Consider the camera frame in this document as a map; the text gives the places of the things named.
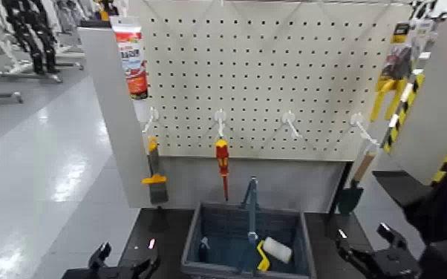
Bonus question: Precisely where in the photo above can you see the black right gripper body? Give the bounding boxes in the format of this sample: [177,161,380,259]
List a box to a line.
[371,249,423,279]

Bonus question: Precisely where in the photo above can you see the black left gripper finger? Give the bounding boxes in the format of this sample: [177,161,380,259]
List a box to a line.
[131,255,161,279]
[88,242,112,269]

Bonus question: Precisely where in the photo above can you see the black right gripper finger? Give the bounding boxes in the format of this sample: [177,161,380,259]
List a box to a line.
[376,222,409,253]
[334,229,376,279]

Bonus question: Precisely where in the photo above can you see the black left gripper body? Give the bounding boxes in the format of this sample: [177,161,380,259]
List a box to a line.
[61,266,139,279]

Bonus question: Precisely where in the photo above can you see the wooden handled dark trowel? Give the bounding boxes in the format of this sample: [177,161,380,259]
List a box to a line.
[337,151,376,215]

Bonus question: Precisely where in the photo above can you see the white zip tie loop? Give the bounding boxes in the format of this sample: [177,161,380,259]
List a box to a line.
[363,137,381,155]

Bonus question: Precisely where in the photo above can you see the small dark tool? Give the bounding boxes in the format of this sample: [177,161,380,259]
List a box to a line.
[198,236,212,263]

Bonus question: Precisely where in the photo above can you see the white pegboard hook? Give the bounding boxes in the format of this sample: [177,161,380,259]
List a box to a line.
[350,113,380,146]
[281,111,301,138]
[142,107,160,134]
[214,108,227,138]

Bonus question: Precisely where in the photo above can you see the red yellow screwdriver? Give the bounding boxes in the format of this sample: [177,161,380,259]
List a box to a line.
[215,139,231,202]

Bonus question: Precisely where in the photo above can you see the grey stand side panel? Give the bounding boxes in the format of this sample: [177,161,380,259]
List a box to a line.
[76,26,158,209]

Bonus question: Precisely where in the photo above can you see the grey partition with hazard tape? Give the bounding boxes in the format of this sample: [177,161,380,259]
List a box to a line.
[381,0,447,186]

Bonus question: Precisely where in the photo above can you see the white perforated pegboard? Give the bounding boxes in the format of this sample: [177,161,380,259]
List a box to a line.
[128,0,414,163]

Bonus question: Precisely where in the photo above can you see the grey wheeled stand base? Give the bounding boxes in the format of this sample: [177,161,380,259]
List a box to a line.
[0,61,85,84]

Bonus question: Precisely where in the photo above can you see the red white tube package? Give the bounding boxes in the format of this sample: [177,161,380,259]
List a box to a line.
[110,15,149,100]

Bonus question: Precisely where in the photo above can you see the yellow black label card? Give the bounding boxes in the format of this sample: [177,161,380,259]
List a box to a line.
[391,21,411,45]

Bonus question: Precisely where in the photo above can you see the white packaged goods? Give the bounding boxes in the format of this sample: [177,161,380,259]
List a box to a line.
[410,0,447,53]

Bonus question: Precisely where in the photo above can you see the black humanoid robot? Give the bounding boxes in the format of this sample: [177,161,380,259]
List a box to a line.
[3,0,59,75]

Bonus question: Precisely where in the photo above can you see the grey crate with teal handles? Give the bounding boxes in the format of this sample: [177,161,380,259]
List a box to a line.
[180,176,318,279]

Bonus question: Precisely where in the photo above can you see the white paint roller yellow handle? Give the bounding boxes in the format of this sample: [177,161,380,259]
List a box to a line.
[256,236,293,272]

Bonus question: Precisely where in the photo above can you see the orange handled putty scraper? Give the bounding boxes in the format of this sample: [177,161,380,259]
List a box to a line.
[141,136,169,204]

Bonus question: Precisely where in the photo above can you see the yellow handled packaged pliers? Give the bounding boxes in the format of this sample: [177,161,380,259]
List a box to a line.
[369,42,414,122]

